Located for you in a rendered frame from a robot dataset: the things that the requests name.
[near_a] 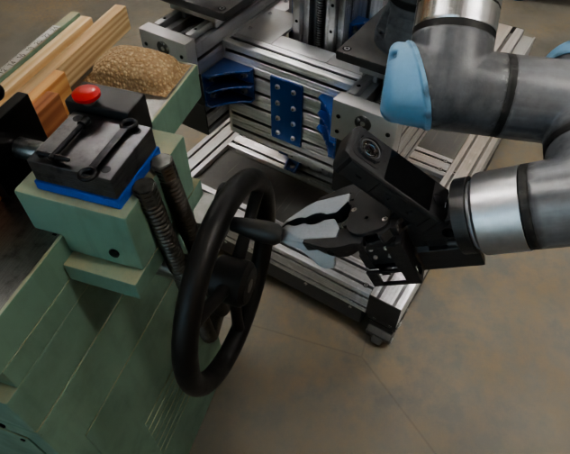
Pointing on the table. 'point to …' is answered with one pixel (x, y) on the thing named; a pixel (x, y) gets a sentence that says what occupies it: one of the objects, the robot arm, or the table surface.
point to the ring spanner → (106, 150)
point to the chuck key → (66, 141)
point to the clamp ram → (11, 143)
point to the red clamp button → (85, 94)
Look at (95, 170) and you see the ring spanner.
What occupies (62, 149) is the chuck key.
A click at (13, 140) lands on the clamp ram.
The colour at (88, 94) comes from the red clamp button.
